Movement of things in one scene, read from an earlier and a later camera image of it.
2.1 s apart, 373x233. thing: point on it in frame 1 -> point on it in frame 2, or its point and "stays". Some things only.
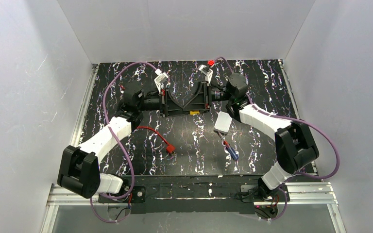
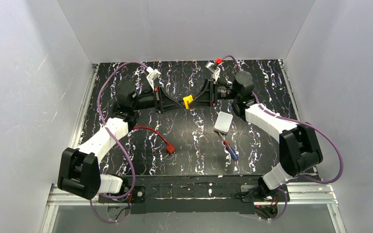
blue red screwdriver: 233,153 stays
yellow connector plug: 194,112 -> 187,100
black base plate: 231,194 stays
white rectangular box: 223,123 stays
